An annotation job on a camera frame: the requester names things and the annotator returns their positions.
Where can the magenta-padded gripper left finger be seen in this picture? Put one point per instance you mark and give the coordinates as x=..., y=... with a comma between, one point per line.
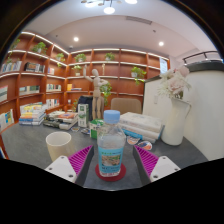
x=58, y=167

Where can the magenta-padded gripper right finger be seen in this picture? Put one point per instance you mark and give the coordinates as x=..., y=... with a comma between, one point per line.
x=165, y=168

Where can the clear blue-capped water bottle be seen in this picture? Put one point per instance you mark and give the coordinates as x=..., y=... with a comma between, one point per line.
x=111, y=150

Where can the cream ceramic cup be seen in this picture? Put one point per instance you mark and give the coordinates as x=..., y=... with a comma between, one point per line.
x=58, y=146

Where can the blue orange oval sticker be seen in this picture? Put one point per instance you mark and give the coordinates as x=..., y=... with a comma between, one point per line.
x=145, y=145

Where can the white orange oval sticker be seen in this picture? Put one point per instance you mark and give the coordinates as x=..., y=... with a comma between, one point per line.
x=132, y=140

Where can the white pitcher vase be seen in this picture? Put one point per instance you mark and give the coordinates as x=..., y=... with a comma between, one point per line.
x=175, y=125

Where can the dark magazine stack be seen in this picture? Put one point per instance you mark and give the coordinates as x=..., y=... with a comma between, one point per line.
x=61, y=120

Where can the white book stack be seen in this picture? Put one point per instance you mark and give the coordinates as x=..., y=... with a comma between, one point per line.
x=141, y=125

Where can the flat round red coaster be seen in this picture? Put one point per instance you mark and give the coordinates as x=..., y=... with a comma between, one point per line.
x=110, y=178

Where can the green white box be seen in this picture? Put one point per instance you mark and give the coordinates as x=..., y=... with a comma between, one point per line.
x=95, y=128

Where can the tall green white carton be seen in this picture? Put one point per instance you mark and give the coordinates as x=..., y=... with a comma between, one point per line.
x=83, y=116

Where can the colourful book stack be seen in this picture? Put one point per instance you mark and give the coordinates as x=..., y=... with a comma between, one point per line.
x=31, y=116

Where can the dark blue chair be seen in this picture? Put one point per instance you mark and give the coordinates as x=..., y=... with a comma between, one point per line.
x=85, y=102

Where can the tan upholstered chair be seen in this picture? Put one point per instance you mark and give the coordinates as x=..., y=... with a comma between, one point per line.
x=126, y=106

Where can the wooden artist mannequin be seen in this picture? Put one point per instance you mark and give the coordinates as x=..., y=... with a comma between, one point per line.
x=96, y=90

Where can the recessed ceiling spotlight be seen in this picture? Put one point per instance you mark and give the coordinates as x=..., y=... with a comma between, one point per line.
x=76, y=39
x=161, y=43

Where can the ceiling air vent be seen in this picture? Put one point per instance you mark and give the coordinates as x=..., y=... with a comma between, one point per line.
x=139, y=20

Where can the branched round-bulb ceiling lamp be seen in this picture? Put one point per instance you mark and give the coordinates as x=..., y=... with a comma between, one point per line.
x=109, y=8

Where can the wooden wall shelf unit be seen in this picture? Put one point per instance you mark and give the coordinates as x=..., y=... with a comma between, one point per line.
x=123, y=73

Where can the black track light rail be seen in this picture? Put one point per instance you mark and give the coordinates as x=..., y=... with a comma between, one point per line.
x=200, y=55

